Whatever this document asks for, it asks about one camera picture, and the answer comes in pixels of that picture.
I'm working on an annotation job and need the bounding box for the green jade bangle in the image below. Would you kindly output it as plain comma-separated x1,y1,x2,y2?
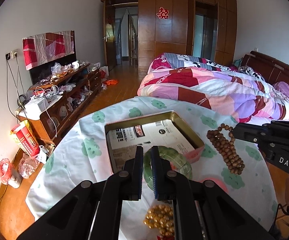
144,146,193,190

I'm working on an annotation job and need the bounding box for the brown wooden bead mala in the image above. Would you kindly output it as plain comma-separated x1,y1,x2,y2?
207,124,245,175

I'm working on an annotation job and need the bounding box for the golden pearl bead bracelet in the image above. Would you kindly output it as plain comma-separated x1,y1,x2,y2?
143,204,175,238

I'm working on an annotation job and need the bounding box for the pink bangle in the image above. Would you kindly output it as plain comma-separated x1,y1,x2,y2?
200,178,228,193

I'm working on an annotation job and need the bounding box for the wooden bedroom door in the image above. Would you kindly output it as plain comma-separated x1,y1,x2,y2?
103,0,116,72

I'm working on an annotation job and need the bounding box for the paper leaflet in tin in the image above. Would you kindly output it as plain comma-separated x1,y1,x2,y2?
106,119,195,172

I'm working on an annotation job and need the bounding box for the white cloth with green clouds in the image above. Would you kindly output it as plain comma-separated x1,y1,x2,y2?
26,96,277,230

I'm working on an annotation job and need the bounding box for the pink patchwork quilt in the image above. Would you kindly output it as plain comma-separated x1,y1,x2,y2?
138,53,289,122

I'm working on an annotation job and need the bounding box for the pink cookie tin box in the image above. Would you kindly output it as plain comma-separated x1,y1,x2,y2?
105,111,205,173

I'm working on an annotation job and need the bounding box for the wooden bed headboard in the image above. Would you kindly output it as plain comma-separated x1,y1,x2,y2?
241,51,289,85

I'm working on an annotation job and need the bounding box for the orange item on floor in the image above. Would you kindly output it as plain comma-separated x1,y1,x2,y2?
103,79,119,86

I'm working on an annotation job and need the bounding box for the wooden TV cabinet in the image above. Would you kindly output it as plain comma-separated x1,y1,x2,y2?
18,64,102,145

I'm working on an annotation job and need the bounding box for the red yellow gift bag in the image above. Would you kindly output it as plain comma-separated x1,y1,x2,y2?
10,120,40,157

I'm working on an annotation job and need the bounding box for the white box on cabinet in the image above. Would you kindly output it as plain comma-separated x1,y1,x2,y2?
25,98,49,114

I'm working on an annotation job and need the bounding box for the red plastic bag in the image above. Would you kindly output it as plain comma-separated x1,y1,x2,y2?
0,158,12,185

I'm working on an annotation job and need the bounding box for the wooden wardrobe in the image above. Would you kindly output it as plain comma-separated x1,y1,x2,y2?
101,0,237,75

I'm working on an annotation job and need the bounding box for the black television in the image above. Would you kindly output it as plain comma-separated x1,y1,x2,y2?
28,40,77,84

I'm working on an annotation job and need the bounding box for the red double happiness decal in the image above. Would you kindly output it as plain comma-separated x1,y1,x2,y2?
156,7,169,20

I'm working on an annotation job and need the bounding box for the red patchwork TV cover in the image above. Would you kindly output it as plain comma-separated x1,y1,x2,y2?
22,30,75,70

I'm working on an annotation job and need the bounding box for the wall power socket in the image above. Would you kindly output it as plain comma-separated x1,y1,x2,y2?
5,49,18,61

